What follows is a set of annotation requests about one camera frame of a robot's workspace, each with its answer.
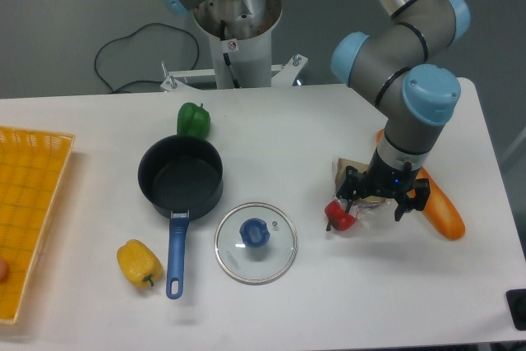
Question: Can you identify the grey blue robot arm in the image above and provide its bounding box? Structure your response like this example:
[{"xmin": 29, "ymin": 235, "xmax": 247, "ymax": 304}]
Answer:
[{"xmin": 163, "ymin": 0, "xmax": 470, "ymax": 218}]

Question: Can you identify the toast slice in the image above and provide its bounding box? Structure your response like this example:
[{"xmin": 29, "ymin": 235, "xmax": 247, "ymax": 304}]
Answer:
[{"xmin": 325, "ymin": 158, "xmax": 387, "ymax": 232}]

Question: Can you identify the yellow bell pepper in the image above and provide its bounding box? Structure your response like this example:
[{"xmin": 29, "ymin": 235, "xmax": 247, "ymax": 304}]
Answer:
[{"xmin": 117, "ymin": 239, "xmax": 164, "ymax": 289}]

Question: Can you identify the glass pot lid blue knob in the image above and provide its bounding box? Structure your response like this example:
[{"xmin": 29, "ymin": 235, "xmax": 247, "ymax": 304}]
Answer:
[{"xmin": 214, "ymin": 201, "xmax": 298, "ymax": 285}]

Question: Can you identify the yellow woven basket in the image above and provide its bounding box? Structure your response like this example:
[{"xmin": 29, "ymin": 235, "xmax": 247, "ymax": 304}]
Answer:
[{"xmin": 1, "ymin": 126, "xmax": 75, "ymax": 325}]

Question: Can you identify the red bell pepper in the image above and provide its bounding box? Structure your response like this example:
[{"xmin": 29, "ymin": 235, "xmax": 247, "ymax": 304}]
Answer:
[{"xmin": 324, "ymin": 200, "xmax": 357, "ymax": 232}]

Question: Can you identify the green bell pepper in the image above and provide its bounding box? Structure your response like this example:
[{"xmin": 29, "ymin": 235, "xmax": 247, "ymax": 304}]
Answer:
[{"xmin": 177, "ymin": 102, "xmax": 211, "ymax": 139}]

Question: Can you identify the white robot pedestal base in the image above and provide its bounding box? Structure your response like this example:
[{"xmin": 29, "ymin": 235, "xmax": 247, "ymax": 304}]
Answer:
[{"xmin": 159, "ymin": 0, "xmax": 309, "ymax": 93}]

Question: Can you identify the black cable on floor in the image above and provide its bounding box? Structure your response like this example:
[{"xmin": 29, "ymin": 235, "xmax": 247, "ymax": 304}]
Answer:
[{"xmin": 94, "ymin": 22, "xmax": 200, "ymax": 94}]

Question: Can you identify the dark saucepan blue handle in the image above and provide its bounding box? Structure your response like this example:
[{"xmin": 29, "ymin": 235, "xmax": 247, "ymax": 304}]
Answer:
[{"xmin": 138, "ymin": 136, "xmax": 224, "ymax": 299}]

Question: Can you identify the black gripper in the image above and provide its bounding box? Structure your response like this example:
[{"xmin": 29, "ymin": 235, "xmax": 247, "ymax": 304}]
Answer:
[{"xmin": 335, "ymin": 150, "xmax": 431, "ymax": 222}]

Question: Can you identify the orange baguette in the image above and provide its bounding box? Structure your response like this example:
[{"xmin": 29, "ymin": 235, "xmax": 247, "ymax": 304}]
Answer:
[{"xmin": 376, "ymin": 128, "xmax": 467, "ymax": 242}]

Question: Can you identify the black device at table edge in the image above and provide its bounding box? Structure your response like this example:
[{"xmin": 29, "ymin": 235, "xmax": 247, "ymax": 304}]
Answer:
[{"xmin": 505, "ymin": 289, "xmax": 526, "ymax": 331}]

